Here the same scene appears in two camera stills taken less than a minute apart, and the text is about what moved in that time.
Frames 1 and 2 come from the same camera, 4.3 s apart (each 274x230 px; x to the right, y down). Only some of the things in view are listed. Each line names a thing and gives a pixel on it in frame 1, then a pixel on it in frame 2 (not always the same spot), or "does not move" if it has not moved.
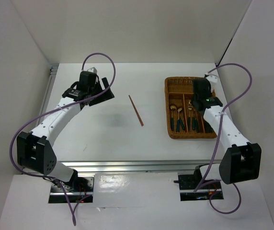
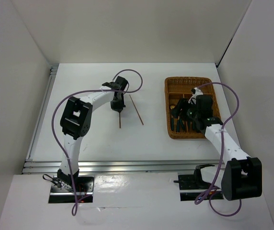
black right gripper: [209, 89] to [181, 104]
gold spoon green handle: [178, 120] does not move
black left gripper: [102, 97] to [119, 107]
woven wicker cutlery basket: [184, 121] does not move
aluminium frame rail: [113, 166] does not move
